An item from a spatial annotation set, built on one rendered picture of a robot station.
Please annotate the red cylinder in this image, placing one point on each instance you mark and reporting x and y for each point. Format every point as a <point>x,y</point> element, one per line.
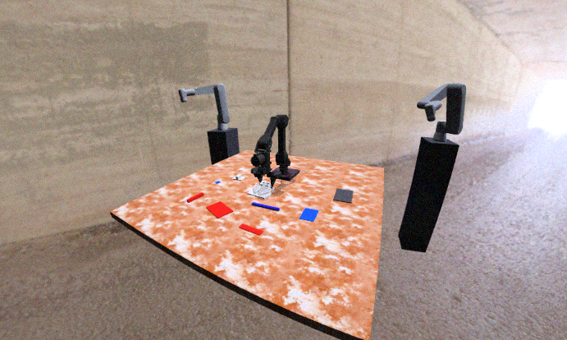
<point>195,197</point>

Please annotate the red flat square plate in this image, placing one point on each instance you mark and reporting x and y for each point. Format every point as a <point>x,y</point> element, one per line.
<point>219,209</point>

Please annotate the red flat bar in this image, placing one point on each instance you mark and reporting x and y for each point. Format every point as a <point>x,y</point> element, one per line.
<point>251,229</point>

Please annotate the blue flat square plate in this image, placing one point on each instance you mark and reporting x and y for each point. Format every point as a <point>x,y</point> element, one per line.
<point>309,214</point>

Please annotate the blue flat bar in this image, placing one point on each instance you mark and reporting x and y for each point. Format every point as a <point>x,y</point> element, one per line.
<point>265,207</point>

